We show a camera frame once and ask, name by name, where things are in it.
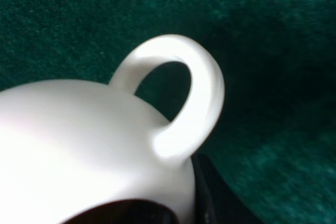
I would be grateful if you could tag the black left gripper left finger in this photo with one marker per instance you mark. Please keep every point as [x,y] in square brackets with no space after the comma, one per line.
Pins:
[132,211]

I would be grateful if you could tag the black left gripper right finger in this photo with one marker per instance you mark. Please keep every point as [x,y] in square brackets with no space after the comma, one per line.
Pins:
[215,201]

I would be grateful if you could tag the white ceramic teapot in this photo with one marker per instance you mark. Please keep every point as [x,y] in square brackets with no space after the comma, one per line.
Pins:
[68,146]

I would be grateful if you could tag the green table cloth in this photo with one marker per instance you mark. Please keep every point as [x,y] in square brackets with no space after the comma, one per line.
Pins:
[274,145]

